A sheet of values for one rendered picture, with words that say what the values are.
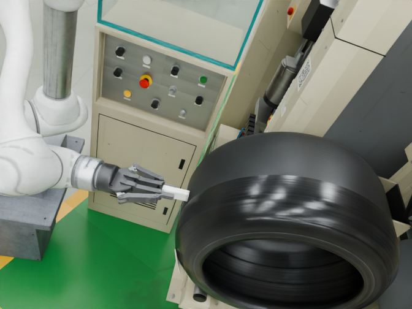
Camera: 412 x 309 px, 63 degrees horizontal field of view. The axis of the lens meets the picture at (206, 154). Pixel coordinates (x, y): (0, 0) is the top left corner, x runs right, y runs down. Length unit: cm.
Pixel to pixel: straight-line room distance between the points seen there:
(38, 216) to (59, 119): 40
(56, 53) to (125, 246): 129
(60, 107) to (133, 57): 35
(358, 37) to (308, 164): 32
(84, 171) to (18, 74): 27
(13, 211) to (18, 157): 81
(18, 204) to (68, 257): 68
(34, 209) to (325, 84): 119
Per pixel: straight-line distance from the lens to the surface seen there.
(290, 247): 128
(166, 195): 87
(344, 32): 88
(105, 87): 159
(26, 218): 152
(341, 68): 92
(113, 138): 170
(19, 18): 103
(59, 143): 164
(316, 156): 81
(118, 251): 216
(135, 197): 86
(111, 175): 88
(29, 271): 213
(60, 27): 122
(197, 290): 114
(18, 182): 75
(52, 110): 142
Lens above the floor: 195
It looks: 45 degrees down
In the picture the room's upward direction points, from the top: 23 degrees clockwise
